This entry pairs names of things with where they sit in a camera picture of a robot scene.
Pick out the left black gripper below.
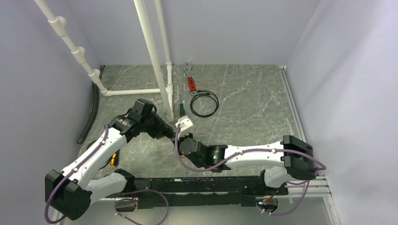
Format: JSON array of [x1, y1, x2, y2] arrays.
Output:
[[140, 111, 173, 139]]

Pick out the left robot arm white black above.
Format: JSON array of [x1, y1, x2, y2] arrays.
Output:
[[44, 98, 179, 224]]

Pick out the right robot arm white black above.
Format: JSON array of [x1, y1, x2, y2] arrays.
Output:
[[175, 135, 317, 195]]

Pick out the yellow black screwdriver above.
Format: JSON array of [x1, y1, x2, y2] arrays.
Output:
[[110, 151, 119, 167]]

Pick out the black foam tube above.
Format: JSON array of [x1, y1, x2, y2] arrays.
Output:
[[77, 83, 100, 144]]

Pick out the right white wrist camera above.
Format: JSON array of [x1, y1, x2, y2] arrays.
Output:
[[175, 115, 193, 135]]

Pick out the green handle screwdriver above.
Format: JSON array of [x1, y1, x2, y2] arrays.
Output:
[[179, 95, 186, 117]]

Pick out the white pvc pipe frame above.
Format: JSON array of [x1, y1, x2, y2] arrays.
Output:
[[35, 0, 174, 122]]

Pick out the red handle adjustable wrench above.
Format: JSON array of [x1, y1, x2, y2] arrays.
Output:
[[183, 63, 197, 96]]

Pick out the coiled black cable left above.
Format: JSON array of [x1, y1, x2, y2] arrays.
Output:
[[98, 157, 113, 171]]

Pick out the coiled black cable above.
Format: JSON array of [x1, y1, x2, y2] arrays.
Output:
[[190, 90, 220, 118], [98, 157, 113, 171]]

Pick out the coiled black cable right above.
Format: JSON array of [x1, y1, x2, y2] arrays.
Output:
[[190, 90, 220, 118]]

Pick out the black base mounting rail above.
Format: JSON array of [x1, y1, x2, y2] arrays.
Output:
[[110, 171, 288, 209]]

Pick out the aluminium rail right edge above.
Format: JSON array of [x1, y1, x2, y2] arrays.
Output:
[[278, 65, 341, 225]]

